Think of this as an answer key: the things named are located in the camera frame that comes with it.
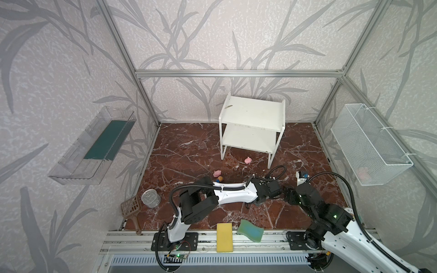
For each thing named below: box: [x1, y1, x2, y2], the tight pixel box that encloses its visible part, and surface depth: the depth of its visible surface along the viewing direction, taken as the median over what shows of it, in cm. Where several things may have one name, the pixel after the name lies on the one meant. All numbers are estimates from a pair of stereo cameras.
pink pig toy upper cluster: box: [212, 169, 222, 178], surface depth 96 cm
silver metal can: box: [141, 188, 162, 209], surface depth 83 cm
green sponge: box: [236, 218, 265, 243], surface depth 77 cm
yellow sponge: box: [216, 222, 234, 253], surface depth 76 cm
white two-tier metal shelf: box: [218, 92, 286, 169], surface depth 82 cm
